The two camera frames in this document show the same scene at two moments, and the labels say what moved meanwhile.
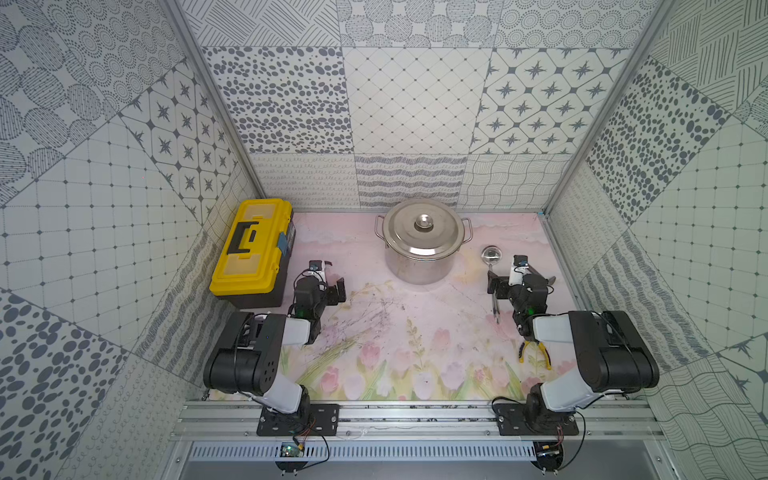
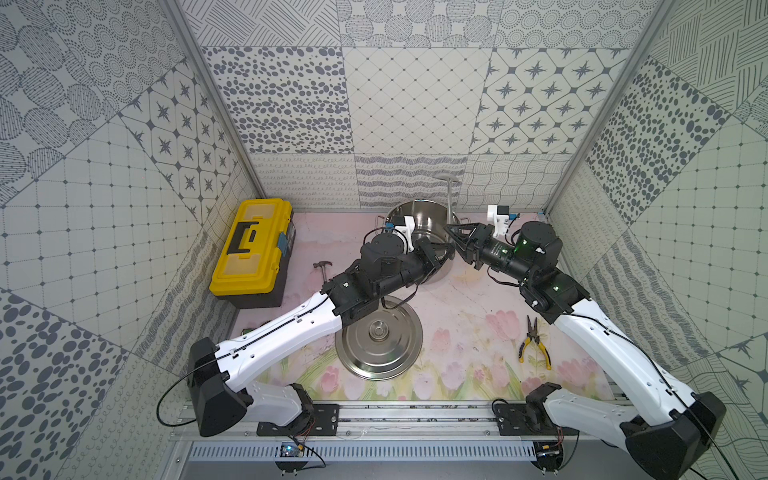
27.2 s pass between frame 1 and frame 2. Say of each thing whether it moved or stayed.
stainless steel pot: moved
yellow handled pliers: stayed
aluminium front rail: stayed
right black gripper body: moved
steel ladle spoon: moved
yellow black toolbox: stayed
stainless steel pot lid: moved
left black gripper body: moved
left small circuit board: stayed
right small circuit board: stayed
